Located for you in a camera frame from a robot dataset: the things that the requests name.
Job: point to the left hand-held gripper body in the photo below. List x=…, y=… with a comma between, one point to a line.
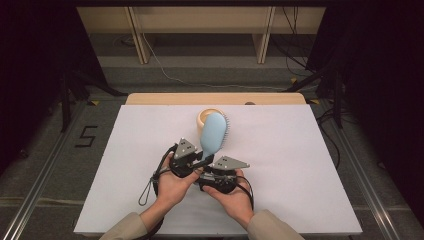
x=184, y=150

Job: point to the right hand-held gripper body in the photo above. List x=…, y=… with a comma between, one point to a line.
x=230, y=163

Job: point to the light blue hairbrush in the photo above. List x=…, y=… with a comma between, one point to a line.
x=213, y=133

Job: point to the person's right hand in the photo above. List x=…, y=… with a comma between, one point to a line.
x=236, y=200

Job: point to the person's left hand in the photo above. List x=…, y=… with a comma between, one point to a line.
x=173, y=186

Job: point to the white table cover sheet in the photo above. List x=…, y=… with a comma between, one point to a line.
x=283, y=166

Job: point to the black tripod stand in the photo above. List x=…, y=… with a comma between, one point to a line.
x=338, y=100
x=66, y=100

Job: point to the beige wooden bench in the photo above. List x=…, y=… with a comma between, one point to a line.
x=200, y=20

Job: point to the black curtain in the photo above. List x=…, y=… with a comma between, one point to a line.
x=33, y=66
x=383, y=83

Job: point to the metal floor rail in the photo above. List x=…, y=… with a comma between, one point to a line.
x=370, y=186
x=40, y=186

